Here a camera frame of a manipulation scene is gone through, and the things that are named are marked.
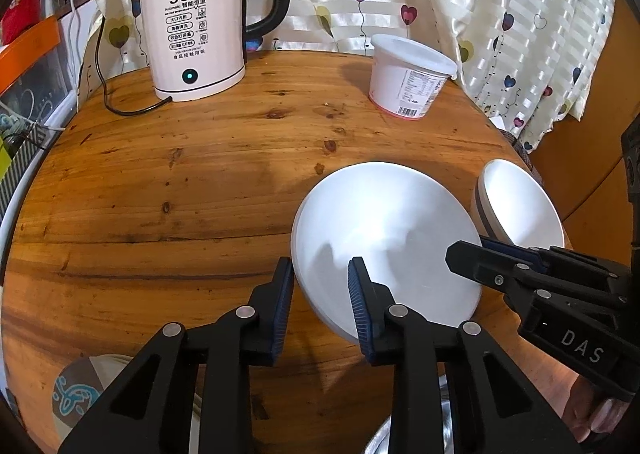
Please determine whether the white electric kettle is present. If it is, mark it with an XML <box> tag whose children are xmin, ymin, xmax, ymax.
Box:
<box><xmin>140</xmin><ymin>0</ymin><xmax>290</xmax><ymax>102</ymax></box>

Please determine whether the green plate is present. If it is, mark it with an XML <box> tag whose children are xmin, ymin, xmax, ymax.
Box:
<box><xmin>51</xmin><ymin>353</ymin><xmax>204</xmax><ymax>454</ymax></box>

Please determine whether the white plastic tub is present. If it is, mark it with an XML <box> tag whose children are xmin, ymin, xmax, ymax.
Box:
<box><xmin>369</xmin><ymin>34</ymin><xmax>458</xmax><ymax>119</ymax></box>

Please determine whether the heart pattern curtain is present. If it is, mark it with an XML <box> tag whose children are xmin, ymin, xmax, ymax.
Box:
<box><xmin>78</xmin><ymin>0</ymin><xmax>615</xmax><ymax>151</ymax></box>

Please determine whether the small white blue-striped bowl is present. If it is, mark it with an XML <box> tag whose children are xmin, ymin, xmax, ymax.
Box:
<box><xmin>471</xmin><ymin>159</ymin><xmax>566</xmax><ymax>249</ymax></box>

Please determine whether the orange lid storage bin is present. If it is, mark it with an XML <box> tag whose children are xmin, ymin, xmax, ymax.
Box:
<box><xmin>1</xmin><ymin>16</ymin><xmax>75</xmax><ymax>130</ymax></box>

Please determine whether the chevron pattern tray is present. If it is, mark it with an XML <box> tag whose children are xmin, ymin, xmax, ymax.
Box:
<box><xmin>1</xmin><ymin>124</ymin><xmax>55</xmax><ymax>217</ymax></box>

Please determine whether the stainless steel bowl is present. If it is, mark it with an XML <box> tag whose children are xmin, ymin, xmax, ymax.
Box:
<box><xmin>362</xmin><ymin>375</ymin><xmax>454</xmax><ymax>453</ymax></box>

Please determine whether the large white blue-striped bowl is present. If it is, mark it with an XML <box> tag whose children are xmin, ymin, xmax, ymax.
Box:
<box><xmin>291</xmin><ymin>162</ymin><xmax>482</xmax><ymax>342</ymax></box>

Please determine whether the right hand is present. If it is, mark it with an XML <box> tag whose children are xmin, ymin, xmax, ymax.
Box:
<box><xmin>562</xmin><ymin>376</ymin><xmax>629</xmax><ymax>443</ymax></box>

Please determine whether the red snack package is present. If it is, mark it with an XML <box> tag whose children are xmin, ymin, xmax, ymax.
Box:
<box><xmin>1</xmin><ymin>0</ymin><xmax>41</xmax><ymax>46</ymax></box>

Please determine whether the black kettle power cord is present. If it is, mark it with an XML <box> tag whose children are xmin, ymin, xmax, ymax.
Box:
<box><xmin>93</xmin><ymin>16</ymin><xmax>175</xmax><ymax>117</ymax></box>

